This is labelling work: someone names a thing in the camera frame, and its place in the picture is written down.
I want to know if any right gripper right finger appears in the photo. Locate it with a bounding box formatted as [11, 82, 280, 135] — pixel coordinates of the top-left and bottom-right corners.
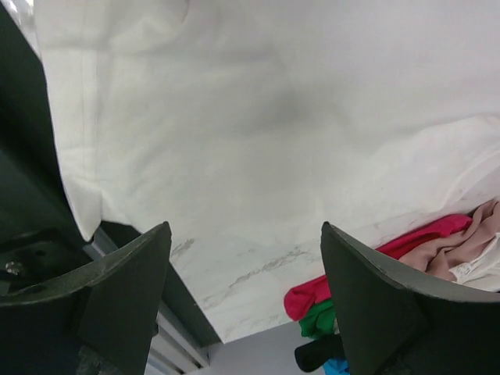
[320, 223, 499, 375]

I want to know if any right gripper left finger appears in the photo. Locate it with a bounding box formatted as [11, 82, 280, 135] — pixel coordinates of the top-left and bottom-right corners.
[1, 222, 172, 374]

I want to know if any white t shirt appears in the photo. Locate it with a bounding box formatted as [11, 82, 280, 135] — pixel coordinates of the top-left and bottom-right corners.
[34, 1, 499, 245]

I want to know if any blue t shirt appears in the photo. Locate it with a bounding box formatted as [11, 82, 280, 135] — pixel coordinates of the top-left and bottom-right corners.
[323, 359, 350, 375]

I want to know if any beige pink t shirt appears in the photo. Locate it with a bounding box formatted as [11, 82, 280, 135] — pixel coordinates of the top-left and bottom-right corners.
[399, 200, 499, 292]

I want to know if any black t shirt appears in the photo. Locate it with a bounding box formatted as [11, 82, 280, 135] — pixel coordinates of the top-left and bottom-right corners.
[294, 334, 346, 373]

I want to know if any red t shirt on table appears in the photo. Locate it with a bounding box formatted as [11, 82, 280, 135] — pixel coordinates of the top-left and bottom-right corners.
[284, 214, 472, 321]

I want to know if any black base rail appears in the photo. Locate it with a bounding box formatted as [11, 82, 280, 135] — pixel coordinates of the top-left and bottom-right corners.
[1, 8, 84, 255]

